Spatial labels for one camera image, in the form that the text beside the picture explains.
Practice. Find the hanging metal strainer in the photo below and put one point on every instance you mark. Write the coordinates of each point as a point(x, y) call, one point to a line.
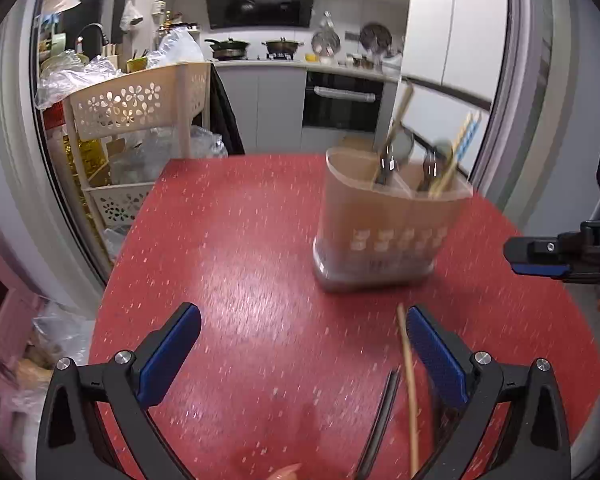
point(326, 37)

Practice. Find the clear plastic bag in rack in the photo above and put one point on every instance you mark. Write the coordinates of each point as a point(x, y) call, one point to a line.
point(180, 152)

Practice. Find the white refrigerator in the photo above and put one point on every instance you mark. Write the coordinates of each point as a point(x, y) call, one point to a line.
point(450, 25)

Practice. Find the pink plastic stool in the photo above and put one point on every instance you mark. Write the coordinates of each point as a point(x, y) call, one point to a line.
point(0, 335)

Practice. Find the person's left hand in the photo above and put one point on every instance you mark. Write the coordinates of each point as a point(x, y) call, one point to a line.
point(286, 472)

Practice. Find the round metal steamer rack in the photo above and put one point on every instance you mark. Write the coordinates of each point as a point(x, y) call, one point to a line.
point(375, 37)

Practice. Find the clear crumpled plastic bag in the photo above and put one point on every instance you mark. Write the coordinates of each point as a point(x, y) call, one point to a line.
point(75, 80)

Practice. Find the black wok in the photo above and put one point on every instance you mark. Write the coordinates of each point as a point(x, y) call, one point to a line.
point(228, 47)

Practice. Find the plastic bag with brown contents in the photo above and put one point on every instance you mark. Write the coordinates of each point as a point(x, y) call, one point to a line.
point(55, 345)

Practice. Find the spice bottle rack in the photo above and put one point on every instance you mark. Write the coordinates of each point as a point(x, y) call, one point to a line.
point(177, 20)

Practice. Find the black built-in oven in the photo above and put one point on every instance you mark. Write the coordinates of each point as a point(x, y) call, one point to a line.
point(340, 105)

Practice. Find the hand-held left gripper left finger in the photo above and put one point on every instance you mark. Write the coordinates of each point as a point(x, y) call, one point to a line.
point(170, 355)

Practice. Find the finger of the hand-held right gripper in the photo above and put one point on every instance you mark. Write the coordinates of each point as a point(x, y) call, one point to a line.
point(535, 252)

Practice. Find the beige perforated storage rack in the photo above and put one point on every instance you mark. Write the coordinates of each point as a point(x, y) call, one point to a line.
point(130, 97)

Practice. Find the beige plastic utensil holder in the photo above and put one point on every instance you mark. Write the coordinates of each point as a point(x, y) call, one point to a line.
point(380, 225)

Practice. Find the black range hood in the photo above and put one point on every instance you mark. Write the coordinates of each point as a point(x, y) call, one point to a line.
point(260, 2)

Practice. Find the small hanging plastic bag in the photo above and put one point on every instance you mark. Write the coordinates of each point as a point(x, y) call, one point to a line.
point(130, 15)

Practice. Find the yellow bowl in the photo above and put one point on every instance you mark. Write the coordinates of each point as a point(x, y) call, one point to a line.
point(311, 57)

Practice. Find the white plastic bag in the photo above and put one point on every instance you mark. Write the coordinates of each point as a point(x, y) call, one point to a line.
point(175, 50)

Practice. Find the black kitchen faucet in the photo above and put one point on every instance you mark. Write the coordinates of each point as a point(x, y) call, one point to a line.
point(95, 32)

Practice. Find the black chopstick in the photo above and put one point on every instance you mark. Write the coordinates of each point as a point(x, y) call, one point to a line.
point(372, 435)
point(386, 430)

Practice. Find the grey sliding door frame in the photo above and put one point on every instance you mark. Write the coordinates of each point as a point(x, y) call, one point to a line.
point(510, 85)
point(40, 160)

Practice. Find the yellow oil bottle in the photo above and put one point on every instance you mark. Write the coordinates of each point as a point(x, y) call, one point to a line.
point(87, 155)

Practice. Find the metal spoons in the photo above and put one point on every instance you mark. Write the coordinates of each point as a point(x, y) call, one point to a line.
point(405, 102)

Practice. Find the dark lidded cooking pot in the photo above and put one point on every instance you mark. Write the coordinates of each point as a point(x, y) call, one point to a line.
point(281, 47)

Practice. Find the yellow striped chopstick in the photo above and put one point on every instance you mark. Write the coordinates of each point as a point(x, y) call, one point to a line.
point(461, 135)

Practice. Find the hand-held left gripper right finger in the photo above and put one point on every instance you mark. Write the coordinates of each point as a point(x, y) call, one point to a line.
point(437, 355)

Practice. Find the blue patterned chopstick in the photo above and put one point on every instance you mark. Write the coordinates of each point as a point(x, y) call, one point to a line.
point(472, 132)

